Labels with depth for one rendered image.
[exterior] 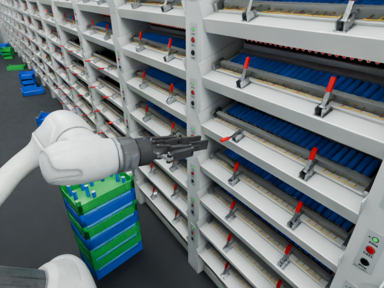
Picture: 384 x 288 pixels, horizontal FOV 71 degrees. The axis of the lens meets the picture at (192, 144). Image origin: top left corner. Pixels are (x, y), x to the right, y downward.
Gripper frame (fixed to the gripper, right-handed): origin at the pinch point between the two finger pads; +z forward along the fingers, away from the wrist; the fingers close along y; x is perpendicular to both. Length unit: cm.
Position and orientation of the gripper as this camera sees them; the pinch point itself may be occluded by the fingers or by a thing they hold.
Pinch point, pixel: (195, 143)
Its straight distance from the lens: 82.2
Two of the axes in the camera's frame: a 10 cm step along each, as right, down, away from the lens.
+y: 5.9, 4.0, -7.0
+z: 7.9, -1.2, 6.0
